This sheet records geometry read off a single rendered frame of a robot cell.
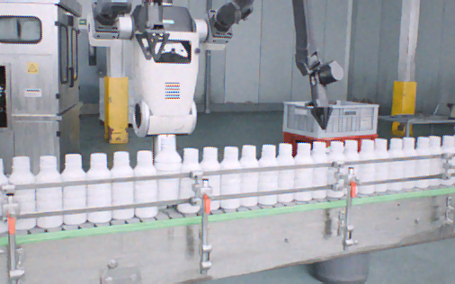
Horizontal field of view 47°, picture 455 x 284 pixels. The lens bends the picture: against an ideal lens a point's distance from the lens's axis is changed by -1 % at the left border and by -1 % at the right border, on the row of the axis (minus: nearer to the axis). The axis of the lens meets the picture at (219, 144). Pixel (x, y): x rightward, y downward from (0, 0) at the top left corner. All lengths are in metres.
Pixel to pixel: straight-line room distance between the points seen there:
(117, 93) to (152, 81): 7.09
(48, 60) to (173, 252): 3.71
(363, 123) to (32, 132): 2.84
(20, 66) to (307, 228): 3.79
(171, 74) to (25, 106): 3.15
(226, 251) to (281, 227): 0.18
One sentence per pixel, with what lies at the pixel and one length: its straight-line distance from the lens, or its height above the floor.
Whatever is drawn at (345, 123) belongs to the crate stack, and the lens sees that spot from 3.92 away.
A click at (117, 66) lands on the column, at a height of 1.28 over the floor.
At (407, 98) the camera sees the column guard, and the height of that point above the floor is 0.76.
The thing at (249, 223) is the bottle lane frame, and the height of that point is 0.97.
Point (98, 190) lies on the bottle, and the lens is 1.30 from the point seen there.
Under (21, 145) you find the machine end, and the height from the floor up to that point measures 0.62.
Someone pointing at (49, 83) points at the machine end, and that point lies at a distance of 4.93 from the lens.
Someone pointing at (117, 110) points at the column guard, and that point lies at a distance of 9.04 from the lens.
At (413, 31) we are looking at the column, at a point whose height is 2.11.
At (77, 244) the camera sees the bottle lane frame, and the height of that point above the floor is 0.96.
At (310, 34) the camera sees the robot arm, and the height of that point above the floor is 1.49.
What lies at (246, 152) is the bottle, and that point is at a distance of 1.45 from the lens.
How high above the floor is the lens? 1.39
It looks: 9 degrees down
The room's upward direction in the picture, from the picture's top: 2 degrees clockwise
